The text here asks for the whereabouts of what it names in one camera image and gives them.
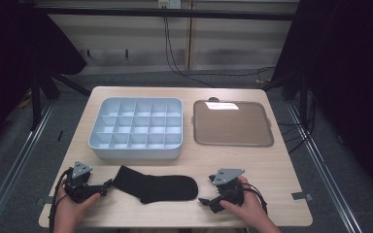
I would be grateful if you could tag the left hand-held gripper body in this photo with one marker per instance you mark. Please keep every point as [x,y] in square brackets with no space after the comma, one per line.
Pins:
[77,187]

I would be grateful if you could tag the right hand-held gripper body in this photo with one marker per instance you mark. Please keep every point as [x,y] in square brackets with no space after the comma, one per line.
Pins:
[230,191]

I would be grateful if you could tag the light blue divided storage box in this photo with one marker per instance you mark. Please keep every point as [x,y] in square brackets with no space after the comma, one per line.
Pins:
[136,152]

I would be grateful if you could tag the black sock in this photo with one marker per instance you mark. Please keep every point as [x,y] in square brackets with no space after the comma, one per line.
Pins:
[162,189]

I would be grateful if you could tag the person's left hand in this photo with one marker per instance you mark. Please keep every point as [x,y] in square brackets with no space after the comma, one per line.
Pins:
[67,207]

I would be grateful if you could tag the person's right hand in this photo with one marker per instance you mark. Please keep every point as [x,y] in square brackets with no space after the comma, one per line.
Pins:
[251,207]

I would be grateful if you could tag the grey tape strip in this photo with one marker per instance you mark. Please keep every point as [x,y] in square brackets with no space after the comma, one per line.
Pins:
[301,196]
[49,200]

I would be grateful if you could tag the brown flat tray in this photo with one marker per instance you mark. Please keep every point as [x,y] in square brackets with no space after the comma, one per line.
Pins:
[233,126]

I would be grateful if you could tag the black metal stand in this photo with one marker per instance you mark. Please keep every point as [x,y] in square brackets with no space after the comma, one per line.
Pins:
[36,103]

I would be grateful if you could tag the dark curtain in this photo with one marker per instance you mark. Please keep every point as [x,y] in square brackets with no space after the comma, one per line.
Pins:
[349,81]
[16,58]

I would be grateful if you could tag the black horizontal bar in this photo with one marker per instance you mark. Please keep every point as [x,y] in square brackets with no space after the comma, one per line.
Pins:
[162,13]

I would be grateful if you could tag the metal floor rail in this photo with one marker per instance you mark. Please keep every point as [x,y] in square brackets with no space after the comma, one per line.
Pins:
[16,165]
[320,165]

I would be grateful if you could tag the white wall socket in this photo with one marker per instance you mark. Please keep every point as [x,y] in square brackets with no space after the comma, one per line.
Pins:
[169,3]

